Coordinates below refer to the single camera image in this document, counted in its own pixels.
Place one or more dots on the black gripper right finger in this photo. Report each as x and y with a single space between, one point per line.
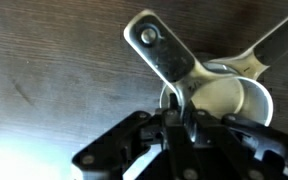
236 148

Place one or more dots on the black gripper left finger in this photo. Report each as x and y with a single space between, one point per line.
114 152

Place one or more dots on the large silver measuring cup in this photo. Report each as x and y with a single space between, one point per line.
257 58

